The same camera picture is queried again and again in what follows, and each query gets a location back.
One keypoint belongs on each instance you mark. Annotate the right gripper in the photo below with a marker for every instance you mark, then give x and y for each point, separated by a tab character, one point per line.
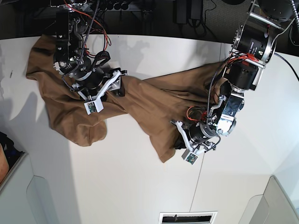
89	85

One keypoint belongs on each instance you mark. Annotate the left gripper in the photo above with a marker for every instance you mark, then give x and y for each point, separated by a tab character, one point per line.
200	137

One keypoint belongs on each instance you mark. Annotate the brown t-shirt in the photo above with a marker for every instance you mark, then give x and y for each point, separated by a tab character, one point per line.
152	102

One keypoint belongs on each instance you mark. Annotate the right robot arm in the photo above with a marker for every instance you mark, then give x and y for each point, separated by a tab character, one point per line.
75	20

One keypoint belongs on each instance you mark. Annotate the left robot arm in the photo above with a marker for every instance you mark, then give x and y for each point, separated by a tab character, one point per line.
254	45

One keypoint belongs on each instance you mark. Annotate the black power adapter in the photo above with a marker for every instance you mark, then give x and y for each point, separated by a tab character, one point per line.
180	11

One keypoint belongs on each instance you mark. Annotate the orange fabric item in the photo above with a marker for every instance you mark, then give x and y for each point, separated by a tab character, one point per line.
4	166

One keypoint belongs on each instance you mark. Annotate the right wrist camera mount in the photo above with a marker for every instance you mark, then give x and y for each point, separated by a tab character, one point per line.
96	104

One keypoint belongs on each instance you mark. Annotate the aluminium frame post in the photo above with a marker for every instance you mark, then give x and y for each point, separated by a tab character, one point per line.
147	17

